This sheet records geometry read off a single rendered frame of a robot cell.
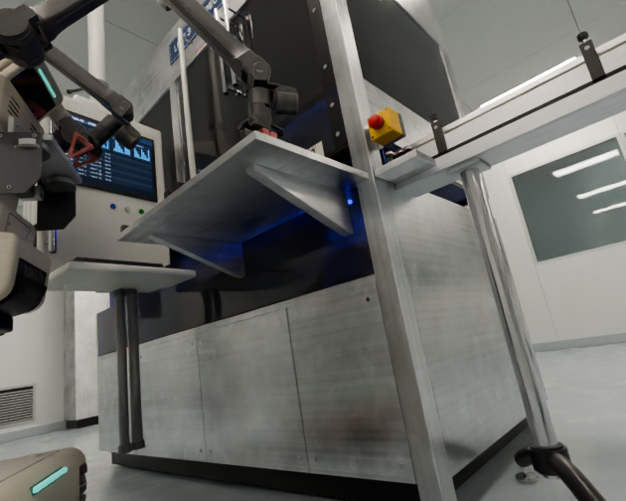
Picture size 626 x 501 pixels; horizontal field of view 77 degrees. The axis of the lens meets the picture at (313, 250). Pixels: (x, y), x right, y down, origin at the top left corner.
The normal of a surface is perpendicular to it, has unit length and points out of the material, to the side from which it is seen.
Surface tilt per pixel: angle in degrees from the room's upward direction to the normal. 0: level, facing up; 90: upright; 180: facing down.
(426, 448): 90
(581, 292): 90
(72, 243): 90
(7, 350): 90
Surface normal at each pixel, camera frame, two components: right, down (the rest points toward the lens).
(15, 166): 0.24, -0.28
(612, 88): -0.68, -0.07
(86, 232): 0.78, -0.27
